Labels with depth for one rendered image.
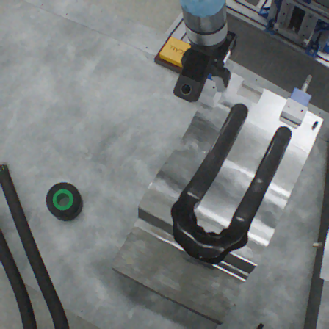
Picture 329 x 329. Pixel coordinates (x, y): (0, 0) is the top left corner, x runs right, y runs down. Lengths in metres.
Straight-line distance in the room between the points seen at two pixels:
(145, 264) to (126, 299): 0.10
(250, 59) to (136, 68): 0.79
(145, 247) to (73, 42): 0.57
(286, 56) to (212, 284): 1.17
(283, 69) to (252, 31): 0.20
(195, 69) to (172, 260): 0.39
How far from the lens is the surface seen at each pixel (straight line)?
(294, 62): 2.08
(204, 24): 0.89
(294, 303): 1.20
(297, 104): 1.19
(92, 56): 1.36
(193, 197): 1.09
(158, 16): 2.38
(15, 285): 1.14
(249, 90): 1.24
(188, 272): 1.12
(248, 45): 2.08
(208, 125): 1.17
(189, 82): 0.99
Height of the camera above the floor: 1.97
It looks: 72 degrees down
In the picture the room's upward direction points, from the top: 2 degrees counter-clockwise
